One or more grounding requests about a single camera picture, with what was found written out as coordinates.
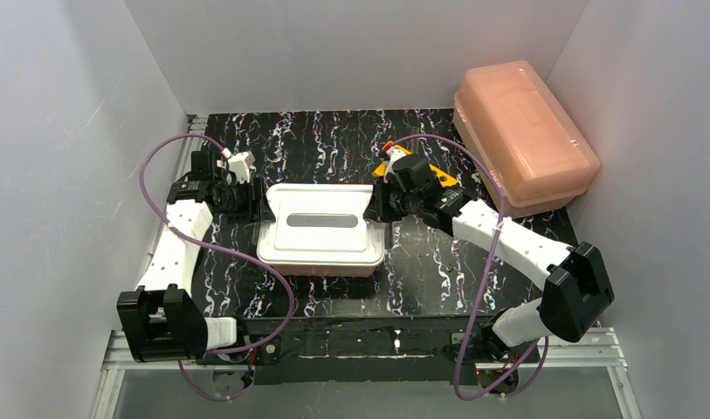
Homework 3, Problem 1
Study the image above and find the white box lid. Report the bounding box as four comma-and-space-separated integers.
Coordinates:
257, 183, 386, 267

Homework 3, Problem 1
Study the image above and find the pink plastic bin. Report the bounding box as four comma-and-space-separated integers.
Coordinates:
274, 264, 376, 278

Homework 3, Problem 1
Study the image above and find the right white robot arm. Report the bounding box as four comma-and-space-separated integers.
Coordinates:
363, 148, 614, 355

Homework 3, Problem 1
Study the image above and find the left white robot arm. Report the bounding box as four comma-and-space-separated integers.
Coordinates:
117, 149, 275, 362

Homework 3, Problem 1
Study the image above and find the yellow test tube rack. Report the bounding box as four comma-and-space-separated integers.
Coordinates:
371, 151, 459, 187

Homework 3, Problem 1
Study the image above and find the large pink storage box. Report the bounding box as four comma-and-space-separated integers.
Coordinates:
453, 61, 601, 218

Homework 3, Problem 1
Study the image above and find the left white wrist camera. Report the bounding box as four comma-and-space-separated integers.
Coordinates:
221, 148, 255, 185

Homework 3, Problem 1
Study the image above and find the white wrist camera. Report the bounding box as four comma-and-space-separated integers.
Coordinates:
221, 148, 255, 185
383, 141, 411, 170

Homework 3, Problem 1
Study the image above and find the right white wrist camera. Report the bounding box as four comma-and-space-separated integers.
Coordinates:
383, 141, 411, 170

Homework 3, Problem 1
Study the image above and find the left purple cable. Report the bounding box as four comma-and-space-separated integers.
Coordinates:
139, 134, 298, 403

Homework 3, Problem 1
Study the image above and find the purple cable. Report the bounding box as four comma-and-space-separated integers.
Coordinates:
391, 134, 550, 402
139, 134, 298, 403

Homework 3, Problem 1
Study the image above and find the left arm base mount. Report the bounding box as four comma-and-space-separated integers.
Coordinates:
182, 337, 282, 403

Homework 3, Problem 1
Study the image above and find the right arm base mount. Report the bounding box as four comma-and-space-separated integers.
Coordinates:
445, 333, 547, 397

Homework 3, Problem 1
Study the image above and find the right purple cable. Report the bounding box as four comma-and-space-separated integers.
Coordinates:
391, 134, 550, 402

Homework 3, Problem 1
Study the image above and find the aluminium frame rail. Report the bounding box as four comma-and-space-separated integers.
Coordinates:
91, 323, 641, 418

